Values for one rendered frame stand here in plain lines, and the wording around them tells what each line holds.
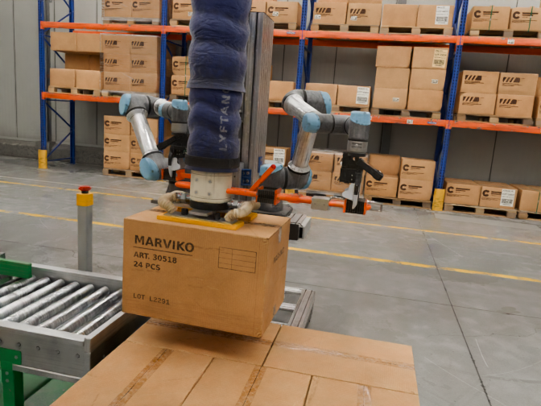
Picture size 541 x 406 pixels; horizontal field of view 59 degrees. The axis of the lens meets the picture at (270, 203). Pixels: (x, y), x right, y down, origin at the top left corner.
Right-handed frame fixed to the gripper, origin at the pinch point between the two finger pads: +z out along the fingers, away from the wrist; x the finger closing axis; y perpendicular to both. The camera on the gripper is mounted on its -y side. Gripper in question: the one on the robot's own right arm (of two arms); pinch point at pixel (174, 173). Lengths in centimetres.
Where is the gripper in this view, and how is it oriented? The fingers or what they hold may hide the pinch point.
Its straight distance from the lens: 235.4
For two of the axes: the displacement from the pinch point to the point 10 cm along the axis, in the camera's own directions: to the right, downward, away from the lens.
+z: -0.6, 9.8, 1.8
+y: 9.6, 1.1, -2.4
